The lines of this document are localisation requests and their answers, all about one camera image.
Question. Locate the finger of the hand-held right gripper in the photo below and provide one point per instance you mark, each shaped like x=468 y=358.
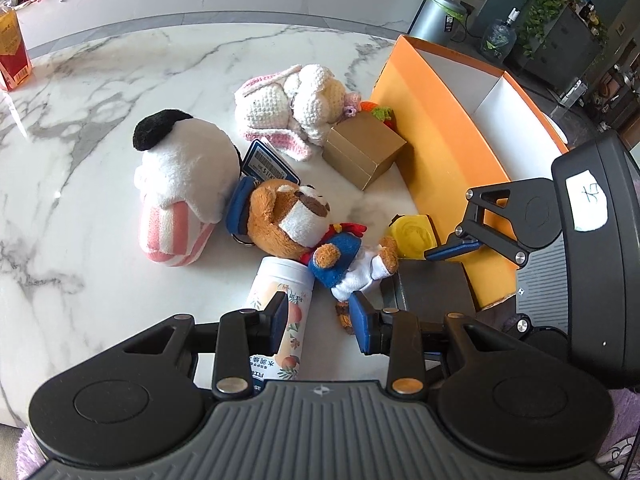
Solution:
x=457 y=251

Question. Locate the white plush with black ear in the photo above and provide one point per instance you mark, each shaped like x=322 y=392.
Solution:
x=185 y=160

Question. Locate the dark grey box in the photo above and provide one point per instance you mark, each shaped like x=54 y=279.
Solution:
x=435 y=285

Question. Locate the silver trash can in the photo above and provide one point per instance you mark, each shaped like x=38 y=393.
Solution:
x=435 y=20

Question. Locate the grey cabinet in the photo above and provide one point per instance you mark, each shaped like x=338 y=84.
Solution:
x=570 y=45

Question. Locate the red panda sailor plush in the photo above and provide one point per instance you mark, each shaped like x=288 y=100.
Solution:
x=280 y=215

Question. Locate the red packet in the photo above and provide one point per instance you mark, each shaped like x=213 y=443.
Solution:
x=12 y=50

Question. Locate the yellow round container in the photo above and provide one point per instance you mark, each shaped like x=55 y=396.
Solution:
x=410 y=235

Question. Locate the blue hang tag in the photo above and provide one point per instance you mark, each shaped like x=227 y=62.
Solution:
x=267 y=160

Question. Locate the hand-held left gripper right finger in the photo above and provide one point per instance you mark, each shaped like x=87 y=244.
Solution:
x=364 y=327

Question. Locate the water jug with pump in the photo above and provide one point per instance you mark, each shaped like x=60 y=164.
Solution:
x=497 y=35

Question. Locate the small gold box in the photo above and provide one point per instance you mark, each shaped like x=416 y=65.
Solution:
x=362 y=152

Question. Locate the peach print drink can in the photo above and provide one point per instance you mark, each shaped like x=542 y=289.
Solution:
x=300 y=305

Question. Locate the white pink crochet bunny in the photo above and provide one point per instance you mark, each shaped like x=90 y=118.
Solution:
x=310 y=102

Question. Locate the orange cardboard box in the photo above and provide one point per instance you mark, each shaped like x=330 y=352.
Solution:
x=440 y=125

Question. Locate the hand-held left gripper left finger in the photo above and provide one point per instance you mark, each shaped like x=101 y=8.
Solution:
x=280 y=325

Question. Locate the crochet carrot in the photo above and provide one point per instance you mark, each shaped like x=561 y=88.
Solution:
x=381 y=112

